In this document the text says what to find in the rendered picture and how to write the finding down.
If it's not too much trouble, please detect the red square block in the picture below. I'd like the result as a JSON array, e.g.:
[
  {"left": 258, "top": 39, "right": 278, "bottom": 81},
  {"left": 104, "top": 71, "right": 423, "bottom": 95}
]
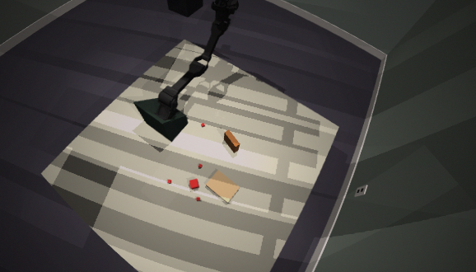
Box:
[{"left": 189, "top": 179, "right": 199, "bottom": 189}]

